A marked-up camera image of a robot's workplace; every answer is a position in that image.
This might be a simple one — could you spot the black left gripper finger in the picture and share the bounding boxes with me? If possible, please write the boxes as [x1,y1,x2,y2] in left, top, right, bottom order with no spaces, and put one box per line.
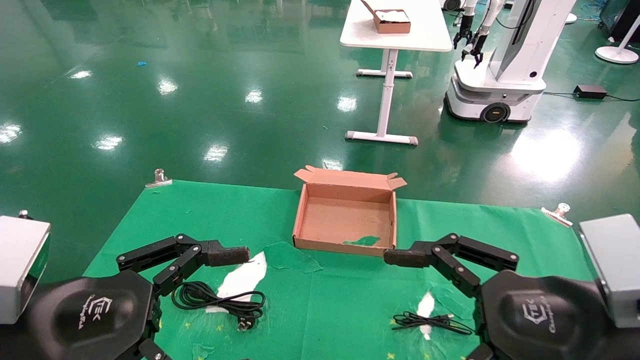
[139,339,172,360]
[116,233,251,297]

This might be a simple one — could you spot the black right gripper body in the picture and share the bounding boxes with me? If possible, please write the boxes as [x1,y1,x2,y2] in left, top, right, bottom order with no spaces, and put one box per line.
[477,270,640,360]

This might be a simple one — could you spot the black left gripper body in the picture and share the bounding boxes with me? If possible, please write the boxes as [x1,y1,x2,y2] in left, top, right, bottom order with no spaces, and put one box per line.
[15,270,162,360]

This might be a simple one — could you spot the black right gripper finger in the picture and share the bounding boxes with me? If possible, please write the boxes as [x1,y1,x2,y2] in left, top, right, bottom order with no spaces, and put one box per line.
[384,233,519,299]
[466,342,496,360]

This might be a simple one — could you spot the thick black power cable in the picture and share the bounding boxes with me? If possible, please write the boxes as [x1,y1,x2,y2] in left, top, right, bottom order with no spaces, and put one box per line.
[171,281,266,332]

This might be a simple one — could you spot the thin black USB cable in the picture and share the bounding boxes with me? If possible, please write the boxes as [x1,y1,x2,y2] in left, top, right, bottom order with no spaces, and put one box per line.
[391,311,475,336]

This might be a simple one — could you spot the white robot arm black gripper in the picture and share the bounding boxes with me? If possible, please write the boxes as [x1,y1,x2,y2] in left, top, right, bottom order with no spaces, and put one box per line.
[453,0,479,50]
[461,0,506,69]

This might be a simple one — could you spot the open brown cardboard box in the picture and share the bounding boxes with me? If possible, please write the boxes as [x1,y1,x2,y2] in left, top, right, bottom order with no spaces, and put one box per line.
[292,165,408,258]

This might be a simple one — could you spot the small brown cardboard box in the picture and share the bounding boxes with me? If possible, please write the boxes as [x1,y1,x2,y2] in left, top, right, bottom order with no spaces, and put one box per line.
[361,0,412,35]

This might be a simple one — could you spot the green tablecloth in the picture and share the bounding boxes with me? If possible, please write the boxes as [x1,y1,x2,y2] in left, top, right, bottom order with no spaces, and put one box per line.
[82,180,597,360]

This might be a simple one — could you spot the silver metal binder clip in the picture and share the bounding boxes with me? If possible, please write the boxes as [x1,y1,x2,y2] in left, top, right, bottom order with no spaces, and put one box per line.
[540,202,574,229]
[145,168,174,189]

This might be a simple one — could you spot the white wheeled robot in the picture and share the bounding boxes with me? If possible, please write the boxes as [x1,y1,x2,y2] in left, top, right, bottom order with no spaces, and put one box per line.
[444,0,578,124]

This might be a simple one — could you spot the white round stand base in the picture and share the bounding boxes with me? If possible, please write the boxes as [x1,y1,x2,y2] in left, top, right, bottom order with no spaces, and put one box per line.
[594,27,640,65]

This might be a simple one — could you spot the black cabinet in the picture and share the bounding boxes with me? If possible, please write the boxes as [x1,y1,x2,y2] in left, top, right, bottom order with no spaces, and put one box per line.
[599,0,640,44]

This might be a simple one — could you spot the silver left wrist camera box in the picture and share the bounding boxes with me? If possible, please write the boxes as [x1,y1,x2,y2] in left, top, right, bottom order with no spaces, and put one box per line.
[0,216,51,325]

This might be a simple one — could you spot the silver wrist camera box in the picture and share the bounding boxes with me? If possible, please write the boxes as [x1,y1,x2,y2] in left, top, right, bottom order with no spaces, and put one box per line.
[579,214,640,329]
[0,216,51,325]

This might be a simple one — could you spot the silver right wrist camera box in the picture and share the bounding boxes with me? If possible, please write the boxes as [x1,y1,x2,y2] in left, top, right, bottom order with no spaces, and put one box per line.
[579,214,640,329]

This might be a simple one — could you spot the white pedestal table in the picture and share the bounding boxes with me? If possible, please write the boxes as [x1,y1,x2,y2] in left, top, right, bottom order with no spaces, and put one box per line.
[340,0,454,146]

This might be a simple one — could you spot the black power adapter with cord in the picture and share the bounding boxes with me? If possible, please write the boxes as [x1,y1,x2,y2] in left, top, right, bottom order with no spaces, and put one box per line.
[542,84,640,103]

